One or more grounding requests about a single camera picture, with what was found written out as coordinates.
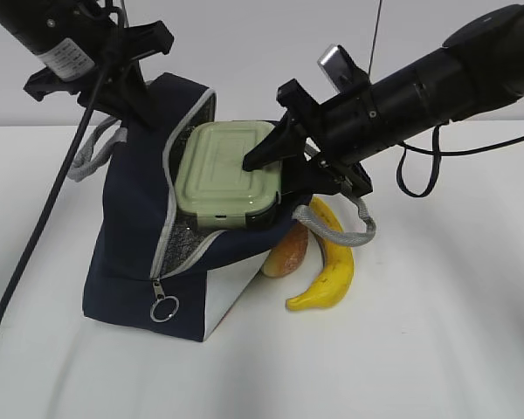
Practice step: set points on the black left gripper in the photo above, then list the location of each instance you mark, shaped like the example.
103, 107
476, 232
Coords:
74, 66

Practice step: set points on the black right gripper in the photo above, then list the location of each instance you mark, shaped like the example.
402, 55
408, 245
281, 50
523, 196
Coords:
317, 149

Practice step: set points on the green lid glass container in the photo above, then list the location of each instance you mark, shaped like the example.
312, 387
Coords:
212, 189

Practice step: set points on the brown bread roll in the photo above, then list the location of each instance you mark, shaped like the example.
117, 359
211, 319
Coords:
287, 256

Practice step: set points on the yellow banana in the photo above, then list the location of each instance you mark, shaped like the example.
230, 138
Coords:
331, 285

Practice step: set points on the navy blue lunch bag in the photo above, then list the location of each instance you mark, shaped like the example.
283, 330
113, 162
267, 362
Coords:
149, 270

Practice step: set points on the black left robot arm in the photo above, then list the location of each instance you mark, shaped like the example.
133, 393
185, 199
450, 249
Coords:
39, 25

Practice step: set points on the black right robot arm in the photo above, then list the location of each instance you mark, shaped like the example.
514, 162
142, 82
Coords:
478, 69

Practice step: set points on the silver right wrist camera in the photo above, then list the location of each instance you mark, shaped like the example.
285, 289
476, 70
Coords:
341, 70

